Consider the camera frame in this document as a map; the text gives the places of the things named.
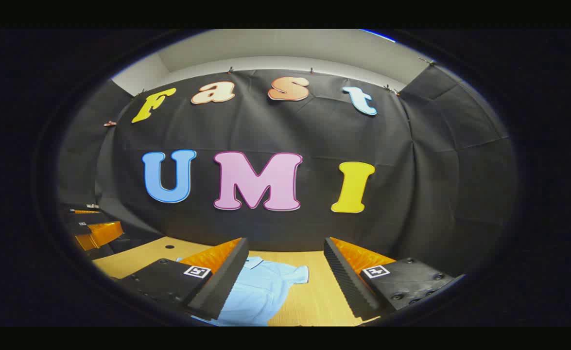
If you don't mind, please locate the light blue T-shirt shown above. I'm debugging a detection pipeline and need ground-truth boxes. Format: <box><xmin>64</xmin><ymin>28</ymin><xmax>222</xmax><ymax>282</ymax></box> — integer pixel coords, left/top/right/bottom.
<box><xmin>176</xmin><ymin>256</ymin><xmax>310</xmax><ymax>327</ymax></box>

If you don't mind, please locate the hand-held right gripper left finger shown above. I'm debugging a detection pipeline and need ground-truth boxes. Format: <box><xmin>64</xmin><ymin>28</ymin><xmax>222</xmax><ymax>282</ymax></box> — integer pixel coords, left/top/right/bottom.
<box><xmin>118</xmin><ymin>237</ymin><xmax>250</xmax><ymax>321</ymax></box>

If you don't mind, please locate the black backdrop cloth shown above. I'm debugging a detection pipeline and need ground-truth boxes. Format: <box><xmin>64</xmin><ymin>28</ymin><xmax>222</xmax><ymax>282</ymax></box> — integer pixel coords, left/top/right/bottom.
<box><xmin>57</xmin><ymin>66</ymin><xmax>517</xmax><ymax>278</ymax></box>

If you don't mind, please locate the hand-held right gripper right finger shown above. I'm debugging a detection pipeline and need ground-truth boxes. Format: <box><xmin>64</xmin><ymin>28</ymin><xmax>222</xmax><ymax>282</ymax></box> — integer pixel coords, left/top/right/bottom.
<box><xmin>324</xmin><ymin>237</ymin><xmax>466</xmax><ymax>321</ymax></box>

